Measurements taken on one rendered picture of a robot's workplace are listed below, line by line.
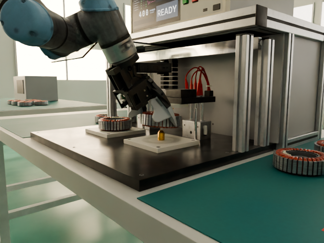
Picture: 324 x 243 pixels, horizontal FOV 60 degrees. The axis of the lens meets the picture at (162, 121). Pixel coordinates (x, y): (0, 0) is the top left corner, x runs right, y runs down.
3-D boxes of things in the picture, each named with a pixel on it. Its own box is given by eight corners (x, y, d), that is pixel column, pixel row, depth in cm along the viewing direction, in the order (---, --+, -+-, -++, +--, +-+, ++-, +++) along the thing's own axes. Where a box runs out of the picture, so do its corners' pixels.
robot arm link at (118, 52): (118, 36, 70) (138, 32, 64) (126, 53, 72) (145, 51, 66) (95, 50, 67) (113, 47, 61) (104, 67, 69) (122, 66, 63)
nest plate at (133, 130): (107, 138, 86) (106, 134, 86) (85, 131, 97) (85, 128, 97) (145, 132, 96) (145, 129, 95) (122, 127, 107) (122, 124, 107)
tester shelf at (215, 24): (256, 24, 64) (257, 4, 63) (106, 50, 115) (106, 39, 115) (329, 42, 93) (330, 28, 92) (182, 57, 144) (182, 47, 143)
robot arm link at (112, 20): (77, 1, 65) (111, -15, 64) (100, 45, 70) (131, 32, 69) (69, 4, 58) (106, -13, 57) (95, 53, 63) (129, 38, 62)
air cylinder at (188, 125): (199, 140, 83) (200, 121, 82) (182, 136, 89) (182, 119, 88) (210, 138, 86) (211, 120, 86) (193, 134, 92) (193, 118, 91)
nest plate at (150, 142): (157, 153, 68) (157, 148, 68) (123, 143, 79) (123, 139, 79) (199, 144, 77) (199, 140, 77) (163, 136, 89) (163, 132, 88)
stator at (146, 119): (157, 129, 69) (158, 114, 69) (131, 124, 78) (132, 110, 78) (188, 128, 77) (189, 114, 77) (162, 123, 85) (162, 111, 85)
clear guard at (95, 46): (82, 58, 76) (81, 35, 75) (50, 62, 94) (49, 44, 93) (171, 63, 97) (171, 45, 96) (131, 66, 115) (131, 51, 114)
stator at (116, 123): (129, 131, 91) (128, 120, 90) (94, 131, 91) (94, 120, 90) (133, 126, 102) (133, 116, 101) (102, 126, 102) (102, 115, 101)
